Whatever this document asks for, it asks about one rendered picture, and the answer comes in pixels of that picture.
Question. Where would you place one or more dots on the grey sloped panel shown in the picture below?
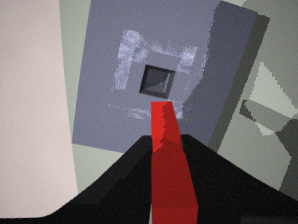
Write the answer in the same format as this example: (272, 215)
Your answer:
(199, 43)

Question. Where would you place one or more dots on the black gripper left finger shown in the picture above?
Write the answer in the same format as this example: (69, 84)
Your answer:
(121, 195)

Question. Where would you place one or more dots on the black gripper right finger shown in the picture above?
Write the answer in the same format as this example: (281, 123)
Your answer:
(228, 195)

